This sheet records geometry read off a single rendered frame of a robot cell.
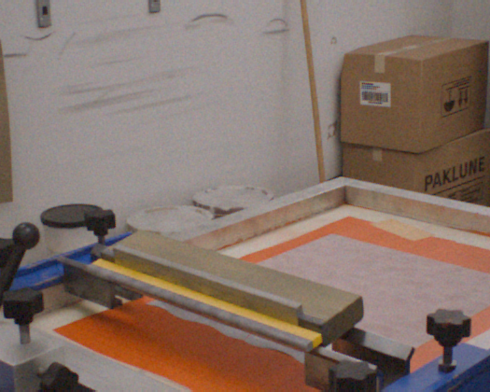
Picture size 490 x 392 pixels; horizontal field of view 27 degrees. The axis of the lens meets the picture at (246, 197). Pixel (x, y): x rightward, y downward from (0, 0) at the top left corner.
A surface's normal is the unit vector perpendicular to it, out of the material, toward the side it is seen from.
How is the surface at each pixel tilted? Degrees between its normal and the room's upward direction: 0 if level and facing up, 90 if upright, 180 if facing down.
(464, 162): 89
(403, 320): 0
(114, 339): 0
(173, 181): 90
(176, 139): 90
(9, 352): 0
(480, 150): 88
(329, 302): 10
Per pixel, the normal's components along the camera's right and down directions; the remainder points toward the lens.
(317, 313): -0.14, -0.91
